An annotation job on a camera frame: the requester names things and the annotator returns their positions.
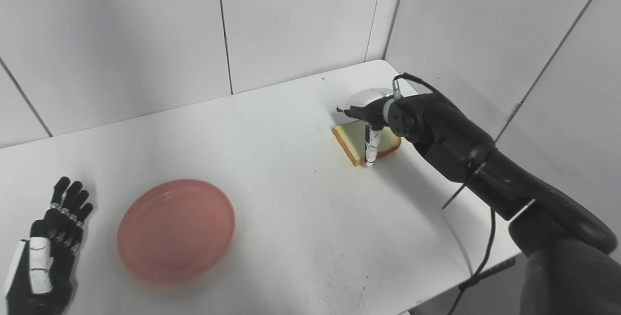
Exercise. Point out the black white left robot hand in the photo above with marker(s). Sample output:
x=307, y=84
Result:
x=53, y=261

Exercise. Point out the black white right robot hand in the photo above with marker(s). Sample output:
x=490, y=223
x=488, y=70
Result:
x=371, y=104

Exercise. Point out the slice of white bread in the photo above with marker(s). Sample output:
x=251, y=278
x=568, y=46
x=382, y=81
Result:
x=351, y=140

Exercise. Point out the pink round plate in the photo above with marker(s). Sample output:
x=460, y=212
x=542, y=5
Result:
x=177, y=230

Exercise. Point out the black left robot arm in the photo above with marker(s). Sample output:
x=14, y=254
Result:
x=9, y=305

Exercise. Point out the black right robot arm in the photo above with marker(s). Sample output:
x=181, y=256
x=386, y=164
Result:
x=461, y=140

